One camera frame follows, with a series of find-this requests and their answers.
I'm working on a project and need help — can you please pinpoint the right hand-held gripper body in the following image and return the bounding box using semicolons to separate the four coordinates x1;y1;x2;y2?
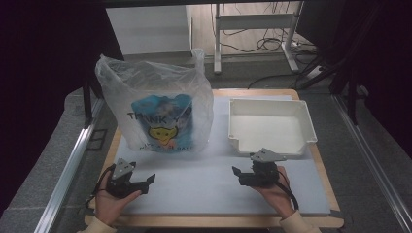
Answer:
239;148;288;189

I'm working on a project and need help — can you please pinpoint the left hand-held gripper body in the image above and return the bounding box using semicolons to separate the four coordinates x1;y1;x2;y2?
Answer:
105;157;144;199

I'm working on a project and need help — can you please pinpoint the clear printed plastic bag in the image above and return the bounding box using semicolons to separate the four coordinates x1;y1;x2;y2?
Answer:
94;48;215;154

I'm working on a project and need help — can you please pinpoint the person's left hand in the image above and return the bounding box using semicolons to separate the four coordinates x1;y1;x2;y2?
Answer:
94;179;143;227

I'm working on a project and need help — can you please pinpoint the person's right hand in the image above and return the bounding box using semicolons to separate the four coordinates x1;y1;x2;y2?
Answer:
252;165;297;219

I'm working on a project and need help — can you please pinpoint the white plastic tray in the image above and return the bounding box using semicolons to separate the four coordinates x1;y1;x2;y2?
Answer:
227;98;319;159

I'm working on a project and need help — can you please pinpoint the black metal stand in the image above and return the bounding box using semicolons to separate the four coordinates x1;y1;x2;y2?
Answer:
82;76;109;129
295;56;361;126

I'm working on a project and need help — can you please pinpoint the dark curtain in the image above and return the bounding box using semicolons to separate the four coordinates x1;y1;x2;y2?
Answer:
295;0;412;159
0;0;125;217

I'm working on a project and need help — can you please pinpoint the white panel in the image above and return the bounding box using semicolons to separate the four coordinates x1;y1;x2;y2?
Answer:
105;4;192;56

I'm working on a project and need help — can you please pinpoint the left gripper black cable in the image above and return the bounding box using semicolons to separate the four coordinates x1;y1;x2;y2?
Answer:
85;163;117;209

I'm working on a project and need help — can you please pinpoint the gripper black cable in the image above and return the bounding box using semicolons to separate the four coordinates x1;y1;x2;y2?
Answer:
85;163;117;209
275;169;300;211

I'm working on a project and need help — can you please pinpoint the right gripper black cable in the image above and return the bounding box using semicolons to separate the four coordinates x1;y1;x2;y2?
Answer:
275;169;300;211

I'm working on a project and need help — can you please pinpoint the aluminium rail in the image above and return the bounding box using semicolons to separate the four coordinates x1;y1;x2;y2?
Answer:
331;93;412;233
33;98;105;233

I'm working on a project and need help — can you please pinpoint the long black floor cable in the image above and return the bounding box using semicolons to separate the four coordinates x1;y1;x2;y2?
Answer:
247;73;304;90

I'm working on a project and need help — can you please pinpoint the tangle of black floor cables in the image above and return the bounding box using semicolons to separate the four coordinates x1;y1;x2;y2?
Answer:
220;1;319;54

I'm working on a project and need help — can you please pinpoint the white metal desk frame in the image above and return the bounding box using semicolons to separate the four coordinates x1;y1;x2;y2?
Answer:
212;1;306;75

